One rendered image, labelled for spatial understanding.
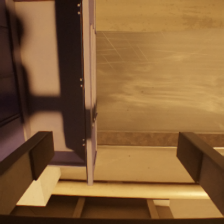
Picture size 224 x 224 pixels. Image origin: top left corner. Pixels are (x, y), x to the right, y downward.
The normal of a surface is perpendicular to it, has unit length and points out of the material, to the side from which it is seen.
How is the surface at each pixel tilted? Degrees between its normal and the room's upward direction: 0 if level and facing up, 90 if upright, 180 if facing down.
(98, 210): 100
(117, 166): 0
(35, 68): 0
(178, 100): 0
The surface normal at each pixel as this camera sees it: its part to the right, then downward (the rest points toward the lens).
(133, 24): -0.04, 0.31
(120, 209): 0.02, -0.99
